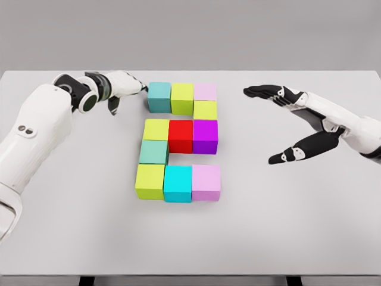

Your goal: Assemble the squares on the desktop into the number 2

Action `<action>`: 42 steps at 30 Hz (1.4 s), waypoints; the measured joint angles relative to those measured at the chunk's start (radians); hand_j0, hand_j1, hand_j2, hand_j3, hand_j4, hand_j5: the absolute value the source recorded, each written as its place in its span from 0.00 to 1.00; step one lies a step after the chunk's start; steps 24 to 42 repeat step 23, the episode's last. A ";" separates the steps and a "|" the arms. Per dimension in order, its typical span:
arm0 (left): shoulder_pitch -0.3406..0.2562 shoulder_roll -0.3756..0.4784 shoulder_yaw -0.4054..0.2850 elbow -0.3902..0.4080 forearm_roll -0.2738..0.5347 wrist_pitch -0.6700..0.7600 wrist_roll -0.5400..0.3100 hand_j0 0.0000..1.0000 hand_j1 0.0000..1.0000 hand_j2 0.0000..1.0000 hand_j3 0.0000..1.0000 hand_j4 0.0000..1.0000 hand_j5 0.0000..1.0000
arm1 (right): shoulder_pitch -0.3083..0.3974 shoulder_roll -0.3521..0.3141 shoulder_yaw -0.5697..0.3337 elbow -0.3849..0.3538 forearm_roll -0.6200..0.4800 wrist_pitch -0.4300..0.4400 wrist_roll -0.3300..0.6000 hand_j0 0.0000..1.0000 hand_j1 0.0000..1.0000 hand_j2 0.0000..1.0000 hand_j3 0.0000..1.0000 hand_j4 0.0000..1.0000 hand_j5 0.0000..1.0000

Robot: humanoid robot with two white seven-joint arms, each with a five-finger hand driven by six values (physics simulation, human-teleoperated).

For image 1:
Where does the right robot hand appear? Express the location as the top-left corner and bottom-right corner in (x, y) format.
(243, 83), (364, 166)

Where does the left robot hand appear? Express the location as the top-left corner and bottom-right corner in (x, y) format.
(107, 70), (149, 117)

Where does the dull teal cube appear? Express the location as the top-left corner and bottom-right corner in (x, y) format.
(147, 82), (172, 114)

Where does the yellow-green cube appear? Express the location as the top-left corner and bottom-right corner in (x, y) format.
(193, 100), (218, 121)
(134, 163), (166, 201)
(142, 119), (171, 142)
(170, 82), (195, 116)

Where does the sea green cube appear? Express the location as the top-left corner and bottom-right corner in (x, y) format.
(138, 139), (170, 166)

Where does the red cube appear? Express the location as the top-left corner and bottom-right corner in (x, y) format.
(167, 119), (195, 154)

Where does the pale pink cube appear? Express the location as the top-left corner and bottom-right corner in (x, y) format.
(190, 164), (222, 203)
(193, 83), (218, 102)

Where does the purple cube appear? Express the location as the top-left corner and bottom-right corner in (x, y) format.
(192, 119), (219, 156)

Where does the bright cyan cube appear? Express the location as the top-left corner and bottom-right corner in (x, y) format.
(163, 165), (193, 204)

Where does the white table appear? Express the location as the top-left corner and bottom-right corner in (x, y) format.
(0, 70), (381, 286)

